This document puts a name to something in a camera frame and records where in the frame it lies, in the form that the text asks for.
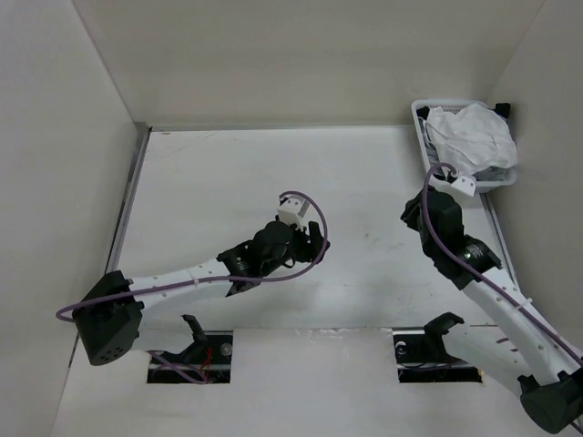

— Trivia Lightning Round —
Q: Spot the white tank top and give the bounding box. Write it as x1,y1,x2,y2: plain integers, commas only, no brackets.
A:
424,104,518,176

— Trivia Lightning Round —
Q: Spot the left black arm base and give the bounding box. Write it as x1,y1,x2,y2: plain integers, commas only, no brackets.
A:
147,315,234,385

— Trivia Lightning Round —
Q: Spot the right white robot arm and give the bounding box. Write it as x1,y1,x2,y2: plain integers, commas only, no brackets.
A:
401,187,582,434

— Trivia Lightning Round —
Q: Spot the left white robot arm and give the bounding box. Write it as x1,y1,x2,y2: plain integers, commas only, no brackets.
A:
69,219,330,366

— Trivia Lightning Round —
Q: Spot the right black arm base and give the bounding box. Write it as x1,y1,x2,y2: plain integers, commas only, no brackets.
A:
393,312,483,383

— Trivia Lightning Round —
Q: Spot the black tank top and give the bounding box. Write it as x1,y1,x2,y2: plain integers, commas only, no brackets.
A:
416,102,512,183

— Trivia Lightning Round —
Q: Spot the white plastic laundry basket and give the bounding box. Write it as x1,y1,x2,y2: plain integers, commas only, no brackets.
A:
410,97,519,195

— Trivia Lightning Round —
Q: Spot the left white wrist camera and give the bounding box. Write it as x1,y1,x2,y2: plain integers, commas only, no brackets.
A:
277,195,310,229

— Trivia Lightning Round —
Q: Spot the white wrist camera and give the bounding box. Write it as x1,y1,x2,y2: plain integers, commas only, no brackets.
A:
449,175,476,199
277,195,310,229

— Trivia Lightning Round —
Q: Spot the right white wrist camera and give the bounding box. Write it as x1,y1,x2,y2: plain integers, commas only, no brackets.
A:
449,175,476,199

